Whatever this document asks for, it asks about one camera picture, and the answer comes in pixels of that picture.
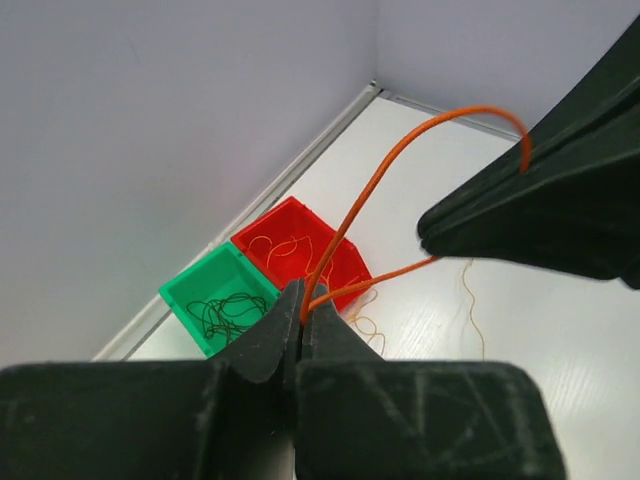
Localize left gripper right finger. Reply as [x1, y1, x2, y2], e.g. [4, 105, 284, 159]
[294, 303, 568, 479]

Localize red plastic bin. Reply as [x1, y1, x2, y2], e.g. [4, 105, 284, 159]
[231, 196, 372, 291]

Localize black thin wire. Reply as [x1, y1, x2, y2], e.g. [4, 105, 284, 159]
[185, 293, 269, 346]

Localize right green plastic bin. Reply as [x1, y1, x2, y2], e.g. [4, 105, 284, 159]
[159, 242, 280, 358]

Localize aluminium table edge frame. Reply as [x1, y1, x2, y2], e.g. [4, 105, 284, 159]
[97, 85, 517, 361]

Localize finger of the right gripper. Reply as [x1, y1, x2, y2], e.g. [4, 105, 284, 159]
[417, 23, 639, 288]

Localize thin wire bundle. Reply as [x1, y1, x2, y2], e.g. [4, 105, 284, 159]
[299, 105, 532, 324]

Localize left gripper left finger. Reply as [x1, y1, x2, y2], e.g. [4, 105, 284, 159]
[1, 280, 305, 479]

